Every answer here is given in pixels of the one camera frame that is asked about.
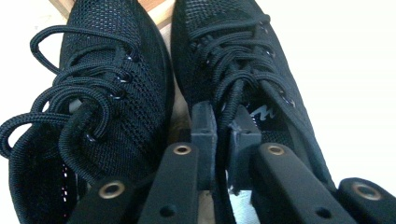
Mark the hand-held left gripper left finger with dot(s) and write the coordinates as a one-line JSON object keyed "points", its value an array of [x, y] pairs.
{"points": [[174, 183]]}

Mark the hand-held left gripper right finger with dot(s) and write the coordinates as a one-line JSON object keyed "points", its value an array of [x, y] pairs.
{"points": [[295, 186]]}

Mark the black mesh shoe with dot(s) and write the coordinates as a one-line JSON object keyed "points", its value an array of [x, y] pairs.
{"points": [[130, 93], [236, 56]]}

